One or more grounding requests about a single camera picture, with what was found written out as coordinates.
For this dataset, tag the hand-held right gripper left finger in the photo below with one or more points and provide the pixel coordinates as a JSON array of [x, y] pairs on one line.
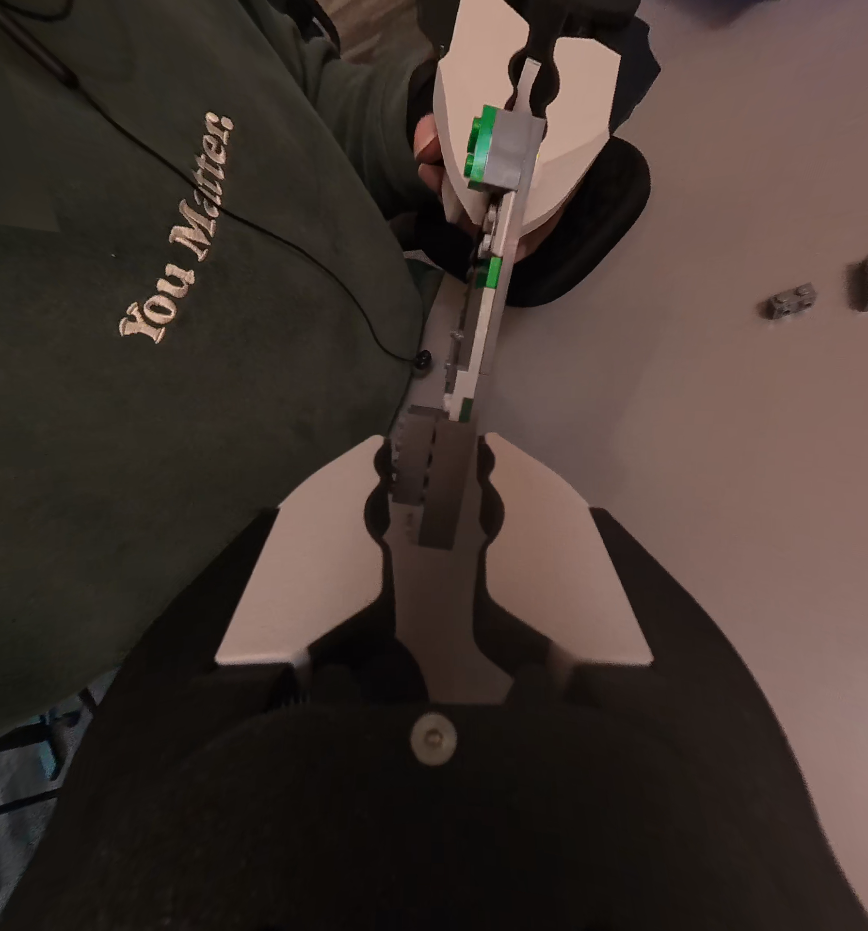
[[310, 560]]

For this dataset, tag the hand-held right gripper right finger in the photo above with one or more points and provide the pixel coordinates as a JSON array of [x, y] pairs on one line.
[[565, 560]]

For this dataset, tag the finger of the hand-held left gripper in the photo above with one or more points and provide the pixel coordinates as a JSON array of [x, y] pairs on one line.
[[587, 109], [470, 65]]

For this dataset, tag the grey green brick plate build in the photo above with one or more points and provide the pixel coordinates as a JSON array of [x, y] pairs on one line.
[[488, 313]]

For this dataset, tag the person's left forearm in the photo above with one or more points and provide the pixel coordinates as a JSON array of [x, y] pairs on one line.
[[376, 109]]

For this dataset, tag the grey desk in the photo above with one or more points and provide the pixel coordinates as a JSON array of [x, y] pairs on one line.
[[696, 473]]

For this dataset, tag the person's left hand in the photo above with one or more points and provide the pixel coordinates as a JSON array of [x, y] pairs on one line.
[[428, 149]]

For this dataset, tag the black chair armrest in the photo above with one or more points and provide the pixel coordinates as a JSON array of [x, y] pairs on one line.
[[594, 218]]

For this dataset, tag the dark green hoodie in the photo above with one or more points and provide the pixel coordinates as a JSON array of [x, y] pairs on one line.
[[187, 436]]

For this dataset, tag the small grey brick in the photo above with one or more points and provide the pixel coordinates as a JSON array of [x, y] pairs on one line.
[[790, 301]]

